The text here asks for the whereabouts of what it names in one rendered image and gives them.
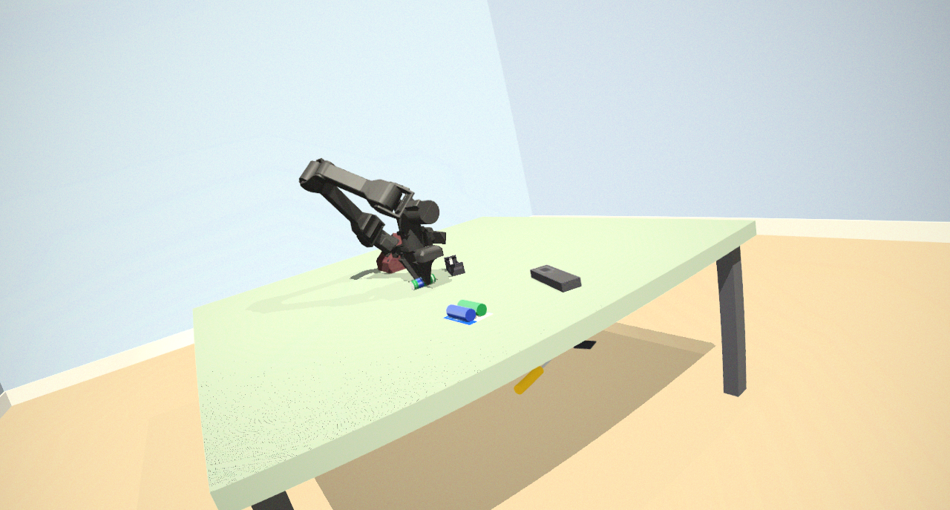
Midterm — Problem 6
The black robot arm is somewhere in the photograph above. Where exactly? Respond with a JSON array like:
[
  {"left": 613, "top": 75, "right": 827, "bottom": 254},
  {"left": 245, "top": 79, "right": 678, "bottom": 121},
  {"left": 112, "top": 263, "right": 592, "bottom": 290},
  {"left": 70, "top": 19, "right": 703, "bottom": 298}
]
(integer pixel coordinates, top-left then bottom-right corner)
[{"left": 298, "top": 158, "right": 446, "bottom": 257}]

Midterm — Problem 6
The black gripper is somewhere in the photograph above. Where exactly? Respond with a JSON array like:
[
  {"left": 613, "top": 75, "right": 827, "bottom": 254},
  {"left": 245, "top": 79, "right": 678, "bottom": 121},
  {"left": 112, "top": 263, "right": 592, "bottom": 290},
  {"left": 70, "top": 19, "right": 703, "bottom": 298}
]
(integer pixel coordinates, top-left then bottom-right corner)
[{"left": 391, "top": 225, "right": 444, "bottom": 286}]

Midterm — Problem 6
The yellow-handled screwdriver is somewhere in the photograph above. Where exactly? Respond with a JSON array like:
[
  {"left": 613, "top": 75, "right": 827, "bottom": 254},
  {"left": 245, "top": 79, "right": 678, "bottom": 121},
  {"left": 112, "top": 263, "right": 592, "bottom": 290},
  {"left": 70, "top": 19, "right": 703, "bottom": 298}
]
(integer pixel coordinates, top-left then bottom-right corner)
[{"left": 514, "top": 359, "right": 552, "bottom": 394}]

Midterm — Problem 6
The green cylindrical battery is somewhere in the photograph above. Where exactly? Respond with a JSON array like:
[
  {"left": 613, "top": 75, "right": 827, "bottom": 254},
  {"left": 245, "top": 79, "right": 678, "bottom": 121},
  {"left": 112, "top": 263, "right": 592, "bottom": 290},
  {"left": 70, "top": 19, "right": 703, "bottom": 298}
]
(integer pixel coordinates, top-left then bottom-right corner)
[{"left": 410, "top": 274, "right": 436, "bottom": 290}]

